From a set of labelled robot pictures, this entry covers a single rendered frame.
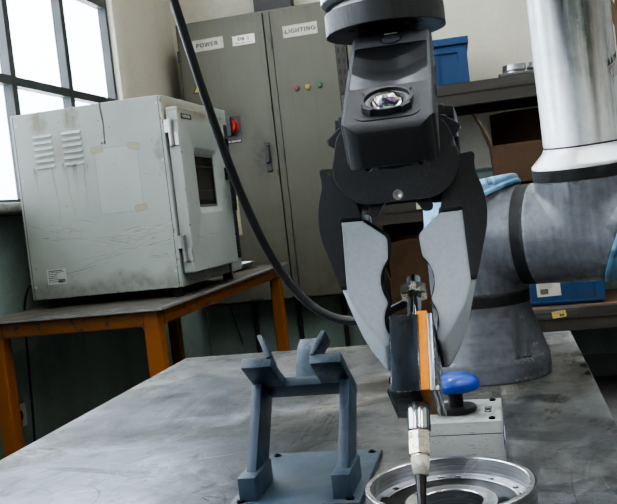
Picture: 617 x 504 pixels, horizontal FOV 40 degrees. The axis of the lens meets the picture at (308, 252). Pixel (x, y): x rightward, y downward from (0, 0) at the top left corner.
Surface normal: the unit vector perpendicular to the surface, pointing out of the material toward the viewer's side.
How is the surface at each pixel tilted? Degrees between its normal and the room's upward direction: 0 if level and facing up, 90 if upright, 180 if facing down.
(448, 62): 90
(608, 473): 0
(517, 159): 82
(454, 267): 90
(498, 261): 115
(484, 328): 72
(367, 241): 90
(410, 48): 32
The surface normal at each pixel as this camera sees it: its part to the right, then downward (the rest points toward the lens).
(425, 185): -0.21, 0.07
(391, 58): -0.19, -0.80
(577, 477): -0.11, -0.99
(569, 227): -0.54, 0.15
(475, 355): -0.35, -0.22
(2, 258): 0.97, -0.10
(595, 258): -0.38, 0.58
